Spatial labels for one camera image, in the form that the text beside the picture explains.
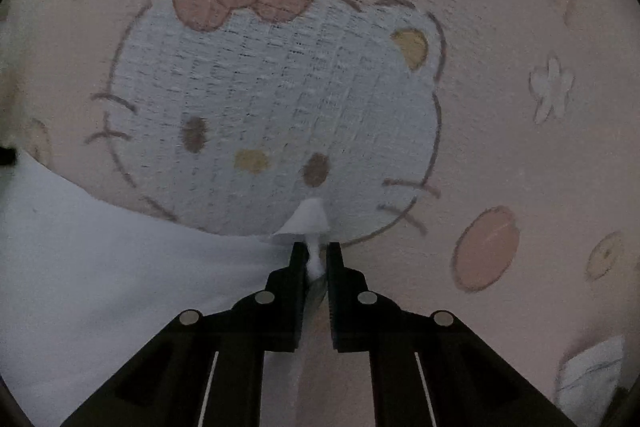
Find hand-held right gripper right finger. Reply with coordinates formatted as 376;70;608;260
326;242;576;427

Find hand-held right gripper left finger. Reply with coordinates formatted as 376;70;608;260
60;242;308;427

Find white shirt with dark trim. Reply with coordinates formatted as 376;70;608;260
0;152;331;427

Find pink white cat-print blanket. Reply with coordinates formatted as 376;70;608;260
0;0;640;427

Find white patterned garment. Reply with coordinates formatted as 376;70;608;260
552;334;628;423

